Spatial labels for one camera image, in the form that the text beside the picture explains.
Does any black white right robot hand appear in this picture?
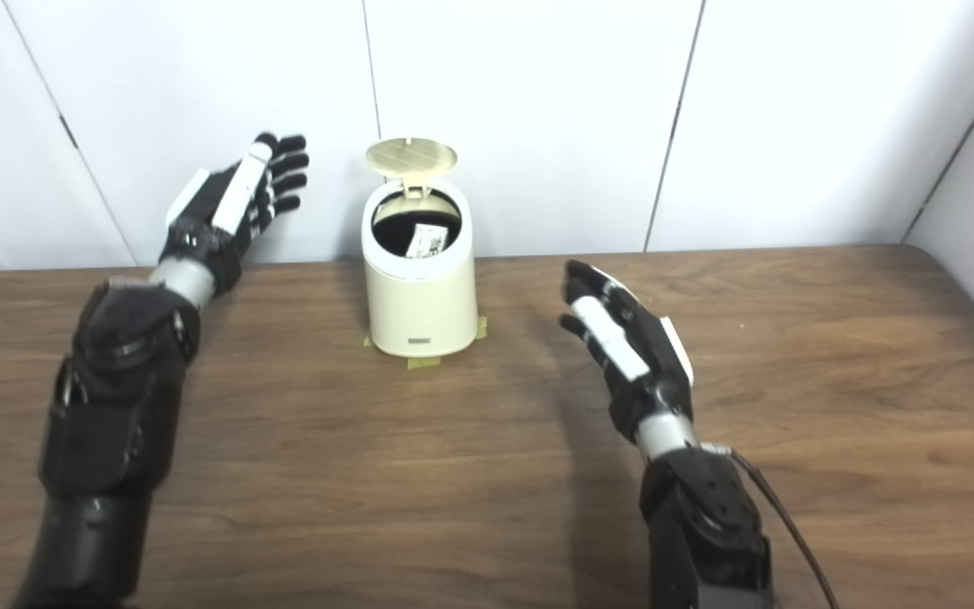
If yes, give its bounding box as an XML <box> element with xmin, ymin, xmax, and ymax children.
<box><xmin>559</xmin><ymin>259</ymin><xmax>696</xmax><ymax>445</ymax></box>

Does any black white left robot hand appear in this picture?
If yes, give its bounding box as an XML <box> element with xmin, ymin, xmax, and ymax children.
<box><xmin>157</xmin><ymin>131</ymin><xmax>310</xmax><ymax>293</ymax></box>

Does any round cream bin lid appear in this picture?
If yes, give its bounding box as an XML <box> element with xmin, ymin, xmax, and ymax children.
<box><xmin>366</xmin><ymin>137</ymin><xmax>459</xmax><ymax>200</ymax></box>

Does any white green milk carton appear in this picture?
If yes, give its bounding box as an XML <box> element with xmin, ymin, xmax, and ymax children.
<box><xmin>405</xmin><ymin>222</ymin><xmax>450</xmax><ymax>259</ymax></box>

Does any cream-colored bin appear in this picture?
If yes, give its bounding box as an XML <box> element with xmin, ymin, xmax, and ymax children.
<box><xmin>361</xmin><ymin>179</ymin><xmax>479</xmax><ymax>358</ymax></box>

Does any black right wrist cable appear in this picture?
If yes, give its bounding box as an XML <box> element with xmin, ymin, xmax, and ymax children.
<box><xmin>703</xmin><ymin>442</ymin><xmax>841</xmax><ymax>609</ymax></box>

